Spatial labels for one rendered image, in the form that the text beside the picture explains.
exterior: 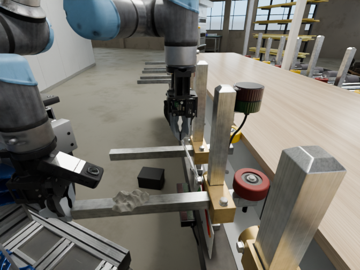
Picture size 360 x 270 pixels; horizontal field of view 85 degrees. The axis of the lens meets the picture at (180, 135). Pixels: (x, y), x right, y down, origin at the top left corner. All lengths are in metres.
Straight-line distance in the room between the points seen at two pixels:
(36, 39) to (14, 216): 0.52
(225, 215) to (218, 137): 0.17
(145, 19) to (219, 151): 0.32
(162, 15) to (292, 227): 0.41
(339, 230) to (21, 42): 0.85
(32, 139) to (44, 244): 1.03
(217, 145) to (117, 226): 1.23
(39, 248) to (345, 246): 1.29
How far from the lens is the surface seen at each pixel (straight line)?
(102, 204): 0.51
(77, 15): 0.38
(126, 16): 0.41
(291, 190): 0.20
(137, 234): 1.50
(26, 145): 0.42
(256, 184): 0.49
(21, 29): 0.73
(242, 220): 0.79
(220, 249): 0.61
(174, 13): 0.45
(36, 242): 1.42
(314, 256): 0.60
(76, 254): 1.27
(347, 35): 11.91
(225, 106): 0.40
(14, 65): 0.39
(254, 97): 0.41
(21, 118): 0.40
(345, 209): 0.53
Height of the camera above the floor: 1.21
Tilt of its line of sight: 29 degrees down
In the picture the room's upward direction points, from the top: straight up
